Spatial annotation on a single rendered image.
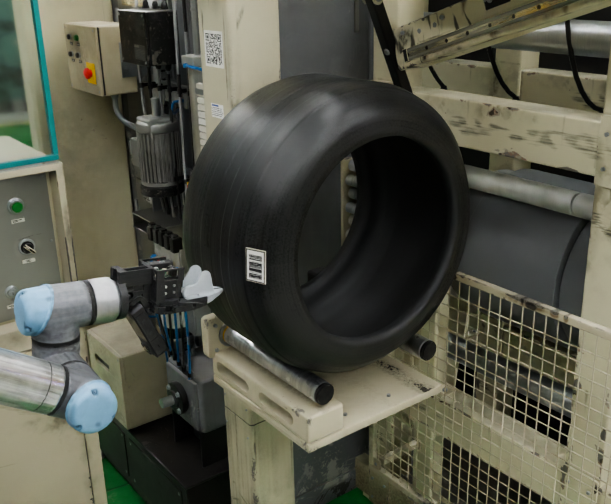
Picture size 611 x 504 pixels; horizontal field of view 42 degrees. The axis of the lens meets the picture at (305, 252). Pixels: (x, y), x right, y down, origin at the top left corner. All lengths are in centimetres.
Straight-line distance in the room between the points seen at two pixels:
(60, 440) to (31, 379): 93
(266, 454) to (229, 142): 89
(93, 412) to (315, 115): 61
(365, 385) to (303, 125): 65
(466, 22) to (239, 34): 46
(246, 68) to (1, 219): 65
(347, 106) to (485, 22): 39
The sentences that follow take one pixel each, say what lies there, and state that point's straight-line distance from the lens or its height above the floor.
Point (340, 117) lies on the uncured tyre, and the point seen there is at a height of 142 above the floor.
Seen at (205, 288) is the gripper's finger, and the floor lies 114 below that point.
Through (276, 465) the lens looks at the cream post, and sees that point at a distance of 208.
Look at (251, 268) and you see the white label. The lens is 135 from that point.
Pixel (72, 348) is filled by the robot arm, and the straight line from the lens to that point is 132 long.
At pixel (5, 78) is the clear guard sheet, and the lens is 183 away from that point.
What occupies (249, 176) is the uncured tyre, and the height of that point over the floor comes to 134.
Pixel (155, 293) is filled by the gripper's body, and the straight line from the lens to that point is 135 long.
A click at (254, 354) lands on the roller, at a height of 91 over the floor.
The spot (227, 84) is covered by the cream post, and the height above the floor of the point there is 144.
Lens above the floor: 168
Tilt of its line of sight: 20 degrees down
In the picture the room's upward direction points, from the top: 1 degrees counter-clockwise
